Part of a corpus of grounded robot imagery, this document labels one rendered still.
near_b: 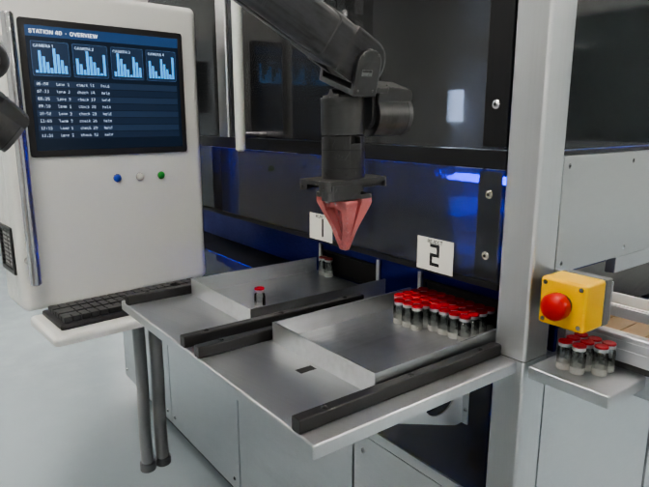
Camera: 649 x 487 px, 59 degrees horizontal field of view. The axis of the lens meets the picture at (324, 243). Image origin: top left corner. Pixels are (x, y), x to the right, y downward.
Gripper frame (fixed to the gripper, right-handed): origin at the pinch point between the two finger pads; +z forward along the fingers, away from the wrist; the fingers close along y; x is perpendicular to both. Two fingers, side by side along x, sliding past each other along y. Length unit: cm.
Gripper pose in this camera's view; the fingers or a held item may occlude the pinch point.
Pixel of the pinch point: (344, 243)
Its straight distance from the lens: 78.7
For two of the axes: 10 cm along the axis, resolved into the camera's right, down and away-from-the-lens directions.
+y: 8.0, -1.5, 5.8
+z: 0.2, 9.8, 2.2
